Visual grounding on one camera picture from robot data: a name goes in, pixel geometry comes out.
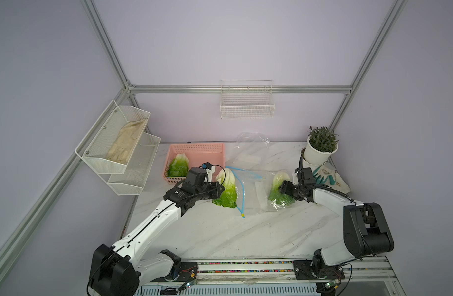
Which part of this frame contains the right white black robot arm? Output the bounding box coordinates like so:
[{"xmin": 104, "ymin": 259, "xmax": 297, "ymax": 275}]
[{"xmin": 275, "ymin": 160, "xmax": 394, "ymax": 277}]

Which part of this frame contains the white two-tier mesh shelf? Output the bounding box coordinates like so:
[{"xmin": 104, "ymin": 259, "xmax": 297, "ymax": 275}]
[{"xmin": 75, "ymin": 101, "xmax": 161, "ymax": 196}]

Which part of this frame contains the bagged chinese cabbage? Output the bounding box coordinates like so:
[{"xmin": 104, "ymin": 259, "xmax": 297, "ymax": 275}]
[{"xmin": 212, "ymin": 168, "xmax": 238, "ymax": 208}]

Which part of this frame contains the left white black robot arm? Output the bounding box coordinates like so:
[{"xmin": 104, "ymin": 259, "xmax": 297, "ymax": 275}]
[{"xmin": 86, "ymin": 163, "xmax": 225, "ymax": 296}]

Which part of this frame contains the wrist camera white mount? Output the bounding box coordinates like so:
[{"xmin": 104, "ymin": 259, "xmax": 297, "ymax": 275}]
[
  {"xmin": 201, "ymin": 162, "xmax": 215, "ymax": 182},
  {"xmin": 294, "ymin": 168, "xmax": 304, "ymax": 185}
]

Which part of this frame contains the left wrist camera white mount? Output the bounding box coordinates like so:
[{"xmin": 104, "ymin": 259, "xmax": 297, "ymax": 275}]
[{"xmin": 201, "ymin": 162, "xmax": 215, "ymax": 182}]

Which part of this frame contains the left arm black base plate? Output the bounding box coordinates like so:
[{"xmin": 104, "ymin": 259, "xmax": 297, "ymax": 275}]
[{"xmin": 151, "ymin": 261, "xmax": 198, "ymax": 283}]

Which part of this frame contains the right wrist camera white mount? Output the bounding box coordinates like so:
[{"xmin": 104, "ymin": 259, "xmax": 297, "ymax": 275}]
[{"xmin": 294, "ymin": 168, "xmax": 304, "ymax": 185}]

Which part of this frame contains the potted green plant white pot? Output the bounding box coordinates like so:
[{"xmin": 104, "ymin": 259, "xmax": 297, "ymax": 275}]
[{"xmin": 302, "ymin": 126, "xmax": 338, "ymax": 165}]

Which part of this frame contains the pink plastic basket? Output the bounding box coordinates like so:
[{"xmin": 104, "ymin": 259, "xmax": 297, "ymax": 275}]
[{"xmin": 163, "ymin": 143, "xmax": 225, "ymax": 185}]

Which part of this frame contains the beige cloth in shelf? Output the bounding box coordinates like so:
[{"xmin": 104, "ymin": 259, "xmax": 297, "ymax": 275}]
[{"xmin": 105, "ymin": 119, "xmax": 148, "ymax": 165}]

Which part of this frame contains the white wire wall basket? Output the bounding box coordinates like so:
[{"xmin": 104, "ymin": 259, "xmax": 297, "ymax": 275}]
[{"xmin": 220, "ymin": 80, "xmax": 275, "ymax": 120}]

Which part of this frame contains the aluminium front rail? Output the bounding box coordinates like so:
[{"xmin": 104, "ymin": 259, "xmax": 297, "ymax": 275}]
[{"xmin": 91, "ymin": 257, "xmax": 397, "ymax": 286}]

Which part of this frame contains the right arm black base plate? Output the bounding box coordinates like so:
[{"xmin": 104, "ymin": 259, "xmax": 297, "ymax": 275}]
[{"xmin": 293, "ymin": 260, "xmax": 345, "ymax": 281}]

